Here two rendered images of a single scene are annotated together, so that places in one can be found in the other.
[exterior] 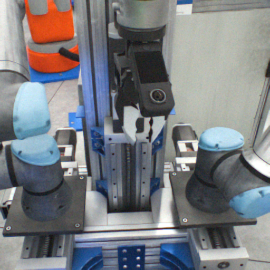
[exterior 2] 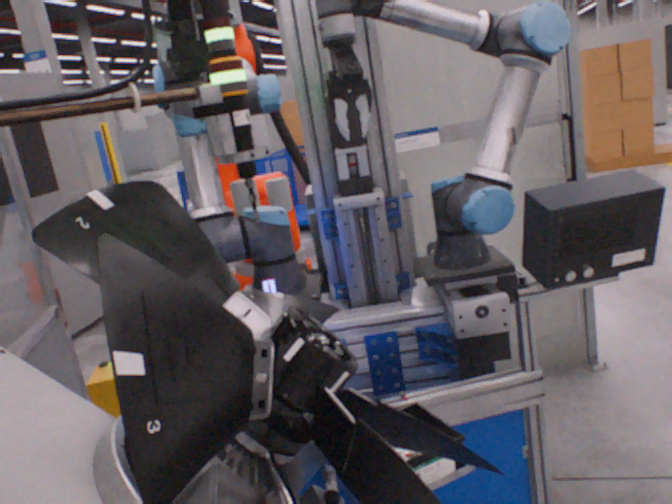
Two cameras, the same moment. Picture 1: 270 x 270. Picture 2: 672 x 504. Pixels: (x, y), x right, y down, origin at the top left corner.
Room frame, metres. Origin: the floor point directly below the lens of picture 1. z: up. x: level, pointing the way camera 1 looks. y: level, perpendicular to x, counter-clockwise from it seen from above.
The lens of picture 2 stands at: (-0.87, -0.07, 1.51)
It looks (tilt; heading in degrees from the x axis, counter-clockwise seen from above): 14 degrees down; 6
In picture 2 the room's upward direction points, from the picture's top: 10 degrees counter-clockwise
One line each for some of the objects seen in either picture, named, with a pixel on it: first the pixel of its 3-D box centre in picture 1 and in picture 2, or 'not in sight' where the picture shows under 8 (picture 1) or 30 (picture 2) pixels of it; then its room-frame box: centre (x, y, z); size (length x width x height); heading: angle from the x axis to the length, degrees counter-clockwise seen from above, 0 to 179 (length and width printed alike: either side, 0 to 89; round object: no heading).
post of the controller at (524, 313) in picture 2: not in sight; (525, 328); (0.39, -0.32, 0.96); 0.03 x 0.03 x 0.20; 13
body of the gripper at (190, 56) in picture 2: not in sight; (187, 48); (0.20, 0.23, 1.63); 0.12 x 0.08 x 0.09; 23
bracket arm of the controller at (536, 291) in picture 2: not in sight; (565, 283); (0.41, -0.42, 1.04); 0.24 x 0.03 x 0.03; 103
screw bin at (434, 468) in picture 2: not in sight; (394, 454); (0.14, -0.01, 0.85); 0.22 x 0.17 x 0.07; 119
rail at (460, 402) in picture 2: not in sight; (346, 430); (0.29, 0.09, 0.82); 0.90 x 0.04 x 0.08; 103
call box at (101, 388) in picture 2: not in sight; (138, 387); (0.20, 0.48, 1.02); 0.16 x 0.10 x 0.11; 103
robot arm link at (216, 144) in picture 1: (219, 154); (456, 200); (0.70, -0.24, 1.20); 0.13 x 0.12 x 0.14; 18
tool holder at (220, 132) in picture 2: not in sight; (231, 123); (-0.09, 0.11, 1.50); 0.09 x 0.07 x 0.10; 138
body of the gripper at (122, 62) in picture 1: (140, 60); (342, 68); (0.49, -0.01, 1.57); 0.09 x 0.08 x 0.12; 13
